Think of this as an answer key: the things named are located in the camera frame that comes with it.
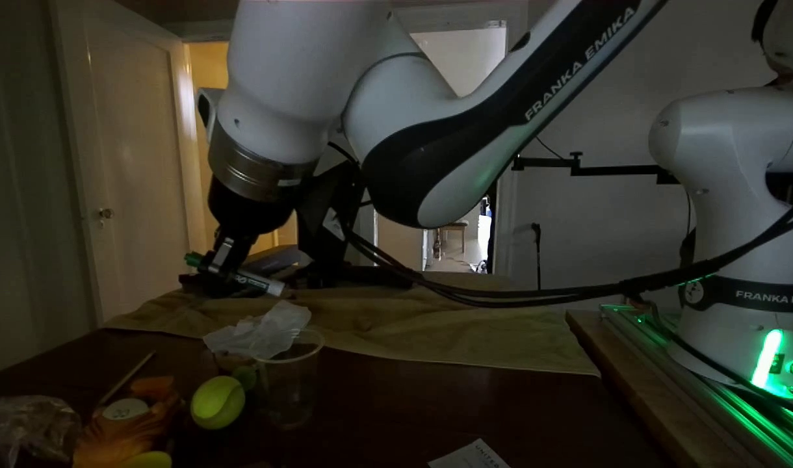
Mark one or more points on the small green ball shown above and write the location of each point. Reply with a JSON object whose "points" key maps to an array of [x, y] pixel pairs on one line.
{"points": [[246, 377]]}

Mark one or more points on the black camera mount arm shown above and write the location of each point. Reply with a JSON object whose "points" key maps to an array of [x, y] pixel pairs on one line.
{"points": [[585, 163]]}

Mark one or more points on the clear plastic cup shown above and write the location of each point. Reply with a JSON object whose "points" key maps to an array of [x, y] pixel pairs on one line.
{"points": [[278, 391]]}

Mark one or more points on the dark marker with white end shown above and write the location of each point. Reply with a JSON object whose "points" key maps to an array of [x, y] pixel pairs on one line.
{"points": [[261, 284]]}

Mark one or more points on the yellow-green tennis ball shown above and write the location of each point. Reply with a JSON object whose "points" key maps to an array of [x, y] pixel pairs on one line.
{"points": [[216, 403]]}

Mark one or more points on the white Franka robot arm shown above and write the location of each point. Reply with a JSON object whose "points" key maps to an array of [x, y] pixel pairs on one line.
{"points": [[307, 79]]}

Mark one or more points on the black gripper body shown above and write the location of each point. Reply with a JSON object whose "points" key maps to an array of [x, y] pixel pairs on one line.
{"points": [[248, 215]]}

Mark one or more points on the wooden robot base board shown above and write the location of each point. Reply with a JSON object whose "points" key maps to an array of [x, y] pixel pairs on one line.
{"points": [[671, 405]]}

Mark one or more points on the clear crinkled plastic bag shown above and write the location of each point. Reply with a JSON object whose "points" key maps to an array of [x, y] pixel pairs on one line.
{"points": [[22, 427]]}

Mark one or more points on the crumpled white plastic wrap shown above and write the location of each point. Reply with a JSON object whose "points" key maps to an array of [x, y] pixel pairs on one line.
{"points": [[255, 332]]}

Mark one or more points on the orange tiger plush toy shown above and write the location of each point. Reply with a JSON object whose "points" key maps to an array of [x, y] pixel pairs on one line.
{"points": [[124, 427]]}

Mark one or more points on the small yellow-green object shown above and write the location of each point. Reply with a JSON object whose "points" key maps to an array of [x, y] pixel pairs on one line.
{"points": [[150, 460]]}

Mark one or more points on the tan tablecloth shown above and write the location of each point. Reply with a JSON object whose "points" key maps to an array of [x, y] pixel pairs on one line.
{"points": [[463, 332]]}

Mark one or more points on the thin wooden stick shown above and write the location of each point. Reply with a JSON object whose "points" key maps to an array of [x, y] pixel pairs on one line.
{"points": [[126, 377]]}

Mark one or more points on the white door with knob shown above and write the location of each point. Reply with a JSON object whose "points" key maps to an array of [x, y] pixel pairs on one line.
{"points": [[135, 171]]}

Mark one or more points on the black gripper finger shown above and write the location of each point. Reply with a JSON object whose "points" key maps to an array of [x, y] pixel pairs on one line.
{"points": [[226, 253]]}

